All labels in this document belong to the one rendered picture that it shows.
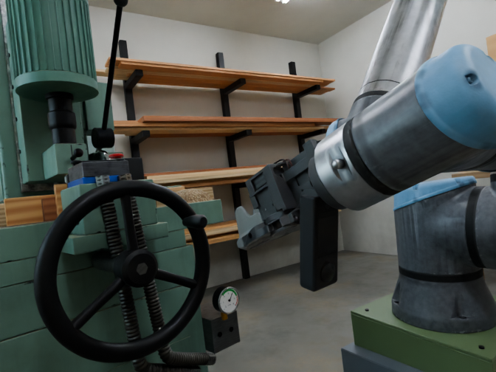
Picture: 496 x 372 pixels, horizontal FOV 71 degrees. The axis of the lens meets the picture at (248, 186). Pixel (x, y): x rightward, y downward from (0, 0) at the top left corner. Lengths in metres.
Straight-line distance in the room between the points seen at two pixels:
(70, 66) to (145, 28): 2.90
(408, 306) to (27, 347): 0.70
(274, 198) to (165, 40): 3.43
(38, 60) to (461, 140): 0.82
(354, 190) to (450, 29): 3.62
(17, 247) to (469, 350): 0.78
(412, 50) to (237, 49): 3.62
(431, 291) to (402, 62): 0.42
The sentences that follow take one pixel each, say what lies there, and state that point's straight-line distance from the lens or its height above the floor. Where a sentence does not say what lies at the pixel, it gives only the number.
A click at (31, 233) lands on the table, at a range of 0.75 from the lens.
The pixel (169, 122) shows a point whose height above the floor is 1.55.
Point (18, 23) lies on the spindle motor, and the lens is 0.98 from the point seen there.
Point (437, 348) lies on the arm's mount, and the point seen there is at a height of 0.60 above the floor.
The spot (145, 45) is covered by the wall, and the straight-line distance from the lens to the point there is 3.70.
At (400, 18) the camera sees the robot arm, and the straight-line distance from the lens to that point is 0.66.
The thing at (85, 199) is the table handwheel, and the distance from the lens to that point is 0.58.
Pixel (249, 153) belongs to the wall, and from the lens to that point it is 3.87.
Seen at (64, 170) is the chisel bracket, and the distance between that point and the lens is 0.88.
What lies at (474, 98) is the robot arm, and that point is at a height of 0.96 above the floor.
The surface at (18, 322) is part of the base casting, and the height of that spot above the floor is 0.73.
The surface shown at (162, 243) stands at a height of 0.82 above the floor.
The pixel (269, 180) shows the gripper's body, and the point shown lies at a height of 0.92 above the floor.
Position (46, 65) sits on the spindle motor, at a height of 1.23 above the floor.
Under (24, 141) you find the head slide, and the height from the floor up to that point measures 1.10.
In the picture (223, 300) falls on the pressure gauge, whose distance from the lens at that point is 0.86.
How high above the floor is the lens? 0.91
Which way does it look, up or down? 1 degrees up
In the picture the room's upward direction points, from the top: 7 degrees counter-clockwise
